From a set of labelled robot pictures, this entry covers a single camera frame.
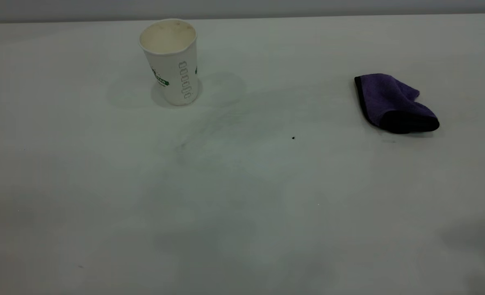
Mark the white paper coffee cup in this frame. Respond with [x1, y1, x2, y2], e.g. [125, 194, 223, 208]
[139, 18, 198, 106]

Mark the purple microfiber cloth black trim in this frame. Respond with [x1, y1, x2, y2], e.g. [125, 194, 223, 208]
[354, 73, 440, 134]

